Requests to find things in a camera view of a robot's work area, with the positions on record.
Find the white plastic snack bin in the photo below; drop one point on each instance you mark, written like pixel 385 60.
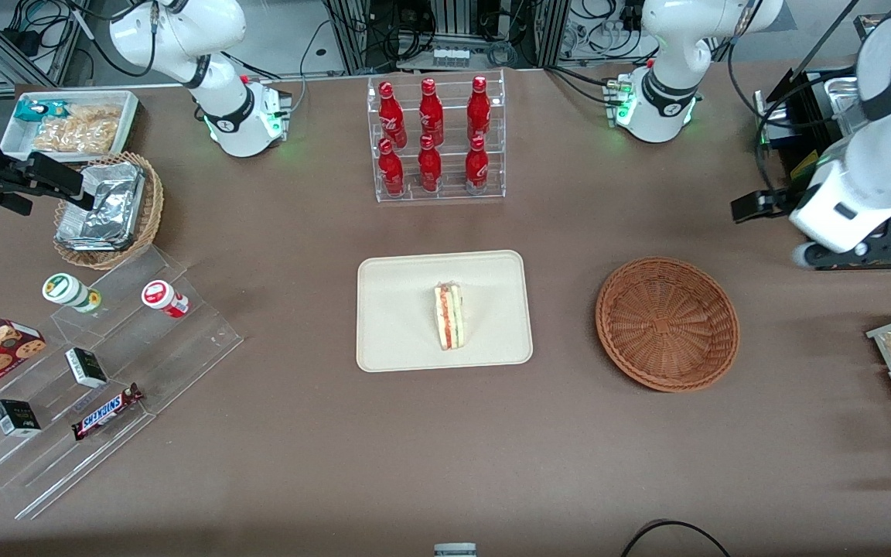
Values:
pixel 16 139

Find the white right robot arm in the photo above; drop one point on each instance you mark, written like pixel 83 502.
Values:
pixel 182 39

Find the white bottle green cap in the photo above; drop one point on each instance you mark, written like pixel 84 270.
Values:
pixel 66 290

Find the white bottle red cap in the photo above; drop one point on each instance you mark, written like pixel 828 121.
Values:
pixel 163 298

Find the triangle sandwich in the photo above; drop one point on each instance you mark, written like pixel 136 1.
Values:
pixel 449 317

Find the stainless steel pan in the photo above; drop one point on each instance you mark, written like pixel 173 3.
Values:
pixel 844 100

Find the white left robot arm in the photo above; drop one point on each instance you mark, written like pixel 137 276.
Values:
pixel 879 116

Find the aluminium frame rail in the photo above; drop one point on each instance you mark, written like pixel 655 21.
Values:
pixel 5 50

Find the round brown wicker basket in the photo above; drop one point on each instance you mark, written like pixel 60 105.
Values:
pixel 666 325

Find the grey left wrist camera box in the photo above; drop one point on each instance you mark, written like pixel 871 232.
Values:
pixel 807 255

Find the teal snack packet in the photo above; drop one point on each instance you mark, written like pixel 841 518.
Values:
pixel 39 110

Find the clear acrylic bottle rack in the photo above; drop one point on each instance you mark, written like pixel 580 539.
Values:
pixel 449 193

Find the white power strip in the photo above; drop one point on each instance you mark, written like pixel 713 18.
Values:
pixel 450 56

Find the Snickers chocolate bar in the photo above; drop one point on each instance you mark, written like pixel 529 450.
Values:
pixel 105 411

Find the clear bag of chips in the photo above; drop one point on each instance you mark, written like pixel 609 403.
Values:
pixel 78 131

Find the red cola bottle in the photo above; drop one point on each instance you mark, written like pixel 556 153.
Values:
pixel 476 164
pixel 391 166
pixel 431 112
pixel 390 116
pixel 429 164
pixel 479 108

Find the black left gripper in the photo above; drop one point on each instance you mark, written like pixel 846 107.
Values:
pixel 780 200

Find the aluminium frame post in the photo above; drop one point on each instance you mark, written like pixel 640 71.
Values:
pixel 552 31
pixel 353 35

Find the tan wicker basket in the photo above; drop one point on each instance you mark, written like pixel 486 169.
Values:
pixel 148 213

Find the cream rectangular plastic tray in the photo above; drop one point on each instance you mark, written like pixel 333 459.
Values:
pixel 399 317

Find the silver foil pouch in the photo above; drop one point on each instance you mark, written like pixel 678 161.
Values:
pixel 117 189
pixel 93 228

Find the clear acrylic stepped display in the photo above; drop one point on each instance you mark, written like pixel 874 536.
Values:
pixel 144 356

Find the small grey device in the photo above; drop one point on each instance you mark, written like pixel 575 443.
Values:
pixel 455 550

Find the small black carton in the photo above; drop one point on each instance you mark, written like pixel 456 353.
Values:
pixel 86 367
pixel 16 418

